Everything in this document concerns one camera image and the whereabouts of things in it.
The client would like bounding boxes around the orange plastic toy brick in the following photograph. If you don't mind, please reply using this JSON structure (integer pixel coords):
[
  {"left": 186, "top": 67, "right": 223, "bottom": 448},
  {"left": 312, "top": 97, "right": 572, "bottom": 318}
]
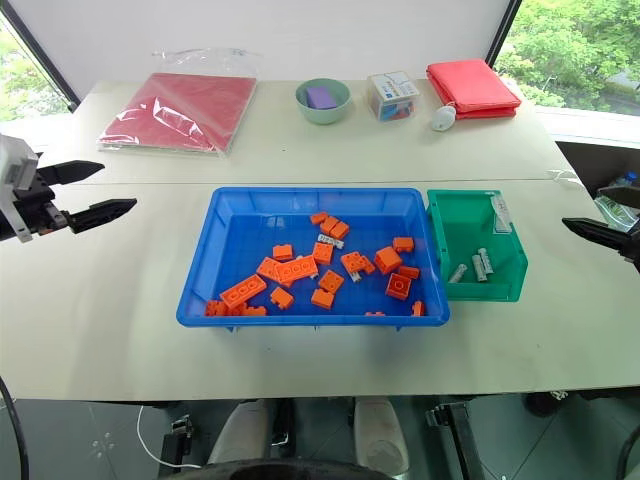
[
  {"left": 273, "top": 255, "right": 319, "bottom": 287},
  {"left": 219, "top": 277, "right": 269, "bottom": 308}
]

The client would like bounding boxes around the clear plastic bag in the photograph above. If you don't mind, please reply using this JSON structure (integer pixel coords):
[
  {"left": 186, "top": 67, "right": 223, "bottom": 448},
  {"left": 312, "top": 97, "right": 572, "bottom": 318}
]
[{"left": 593, "top": 193, "right": 640, "bottom": 232}]

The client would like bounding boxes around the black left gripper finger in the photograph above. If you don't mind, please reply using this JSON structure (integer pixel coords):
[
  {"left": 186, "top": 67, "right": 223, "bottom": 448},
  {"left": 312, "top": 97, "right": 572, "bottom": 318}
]
[
  {"left": 36, "top": 159, "right": 106, "bottom": 190},
  {"left": 66, "top": 198, "right": 138, "bottom": 236}
]

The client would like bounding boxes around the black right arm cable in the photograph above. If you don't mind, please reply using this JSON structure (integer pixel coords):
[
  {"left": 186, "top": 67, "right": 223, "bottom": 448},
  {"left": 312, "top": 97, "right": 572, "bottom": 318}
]
[{"left": 614, "top": 427, "right": 640, "bottom": 480}]

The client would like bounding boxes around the white string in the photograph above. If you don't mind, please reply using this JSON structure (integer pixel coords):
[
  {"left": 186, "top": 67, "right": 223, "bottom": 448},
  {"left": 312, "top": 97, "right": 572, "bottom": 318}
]
[{"left": 545, "top": 168, "right": 582, "bottom": 190}]

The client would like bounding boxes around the purple block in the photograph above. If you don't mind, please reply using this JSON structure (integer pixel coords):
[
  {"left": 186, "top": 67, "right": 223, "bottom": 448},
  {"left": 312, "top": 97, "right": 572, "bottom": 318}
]
[{"left": 306, "top": 86, "right": 337, "bottom": 110}]

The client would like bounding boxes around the grey rounded robot foot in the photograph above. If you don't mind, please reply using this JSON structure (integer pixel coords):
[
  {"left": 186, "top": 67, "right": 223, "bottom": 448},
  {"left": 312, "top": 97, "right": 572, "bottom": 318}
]
[
  {"left": 353, "top": 397, "right": 410, "bottom": 474},
  {"left": 207, "top": 399, "right": 274, "bottom": 466}
]

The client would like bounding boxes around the folded red cloth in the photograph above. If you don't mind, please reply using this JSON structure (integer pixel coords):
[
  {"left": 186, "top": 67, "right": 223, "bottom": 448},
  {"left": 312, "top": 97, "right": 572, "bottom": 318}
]
[{"left": 425, "top": 58, "right": 523, "bottom": 121}]

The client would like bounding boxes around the blue plastic tray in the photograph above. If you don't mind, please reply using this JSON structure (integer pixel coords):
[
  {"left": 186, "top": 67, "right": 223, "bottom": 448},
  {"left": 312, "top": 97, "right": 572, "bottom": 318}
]
[{"left": 176, "top": 186, "right": 452, "bottom": 333}]

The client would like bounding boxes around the green plastic bin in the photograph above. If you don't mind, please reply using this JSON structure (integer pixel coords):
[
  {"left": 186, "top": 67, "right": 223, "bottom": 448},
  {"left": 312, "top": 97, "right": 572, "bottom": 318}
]
[{"left": 425, "top": 189, "right": 530, "bottom": 304}]

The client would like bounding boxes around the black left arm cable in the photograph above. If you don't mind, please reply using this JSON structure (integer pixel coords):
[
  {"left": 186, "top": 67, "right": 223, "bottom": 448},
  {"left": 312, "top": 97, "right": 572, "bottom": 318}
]
[{"left": 0, "top": 375, "right": 25, "bottom": 480}]

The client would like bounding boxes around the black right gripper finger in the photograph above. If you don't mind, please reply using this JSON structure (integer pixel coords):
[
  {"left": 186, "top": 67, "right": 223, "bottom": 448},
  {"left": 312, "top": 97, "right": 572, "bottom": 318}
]
[
  {"left": 561, "top": 217, "right": 640, "bottom": 274},
  {"left": 596, "top": 185, "right": 640, "bottom": 222}
]

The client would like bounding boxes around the clear bag with red cloth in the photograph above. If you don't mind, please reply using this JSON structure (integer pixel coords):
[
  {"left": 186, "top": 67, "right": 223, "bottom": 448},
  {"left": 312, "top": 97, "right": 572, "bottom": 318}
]
[{"left": 96, "top": 47, "right": 265, "bottom": 160}]

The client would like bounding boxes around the orange square plastic part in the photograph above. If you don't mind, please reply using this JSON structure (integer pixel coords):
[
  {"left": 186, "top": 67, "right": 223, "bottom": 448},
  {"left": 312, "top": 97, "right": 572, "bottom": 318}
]
[{"left": 384, "top": 273, "right": 414, "bottom": 301}]

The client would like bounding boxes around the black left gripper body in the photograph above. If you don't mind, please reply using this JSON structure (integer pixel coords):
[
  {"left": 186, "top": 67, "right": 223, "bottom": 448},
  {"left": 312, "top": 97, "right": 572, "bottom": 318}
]
[{"left": 12, "top": 168, "right": 70, "bottom": 237}]

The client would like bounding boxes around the small white oval object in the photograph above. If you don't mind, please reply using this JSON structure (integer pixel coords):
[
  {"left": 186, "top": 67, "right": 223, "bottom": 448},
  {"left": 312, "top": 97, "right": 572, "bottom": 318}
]
[{"left": 431, "top": 103, "right": 458, "bottom": 133}]

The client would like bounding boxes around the thin white cable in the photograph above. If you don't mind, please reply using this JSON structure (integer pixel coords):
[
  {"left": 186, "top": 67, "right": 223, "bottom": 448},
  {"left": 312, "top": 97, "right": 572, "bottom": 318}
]
[{"left": 136, "top": 404, "right": 201, "bottom": 471}]

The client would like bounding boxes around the pale green bowl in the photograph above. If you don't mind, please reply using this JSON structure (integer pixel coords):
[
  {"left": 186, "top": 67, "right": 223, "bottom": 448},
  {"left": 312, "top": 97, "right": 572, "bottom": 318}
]
[{"left": 294, "top": 78, "right": 353, "bottom": 126}]

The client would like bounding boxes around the black window frame bar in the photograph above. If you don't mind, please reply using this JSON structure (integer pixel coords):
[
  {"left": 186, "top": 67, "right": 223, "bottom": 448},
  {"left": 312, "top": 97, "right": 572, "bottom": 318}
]
[
  {"left": 0, "top": 0, "right": 80, "bottom": 115},
  {"left": 486, "top": 0, "right": 524, "bottom": 72}
]

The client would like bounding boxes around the clear plastic card box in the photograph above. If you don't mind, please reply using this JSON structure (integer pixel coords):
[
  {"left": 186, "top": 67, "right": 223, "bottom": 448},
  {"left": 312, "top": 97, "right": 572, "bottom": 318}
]
[{"left": 366, "top": 70, "right": 420, "bottom": 123}]

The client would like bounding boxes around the black table leg bracket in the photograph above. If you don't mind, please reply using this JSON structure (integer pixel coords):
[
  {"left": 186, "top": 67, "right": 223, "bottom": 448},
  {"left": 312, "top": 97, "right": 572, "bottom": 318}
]
[
  {"left": 159, "top": 414, "right": 195, "bottom": 469},
  {"left": 425, "top": 402, "right": 482, "bottom": 480}
]

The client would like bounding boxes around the dark round object under table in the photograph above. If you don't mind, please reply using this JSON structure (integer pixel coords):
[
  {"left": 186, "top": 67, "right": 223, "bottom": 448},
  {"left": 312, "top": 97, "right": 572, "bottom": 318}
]
[{"left": 523, "top": 392, "right": 569, "bottom": 419}]

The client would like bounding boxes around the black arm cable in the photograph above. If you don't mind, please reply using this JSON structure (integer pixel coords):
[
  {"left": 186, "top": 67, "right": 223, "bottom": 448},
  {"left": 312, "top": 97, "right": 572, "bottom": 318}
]
[
  {"left": 614, "top": 427, "right": 640, "bottom": 480},
  {"left": 0, "top": 375, "right": 25, "bottom": 480}
]

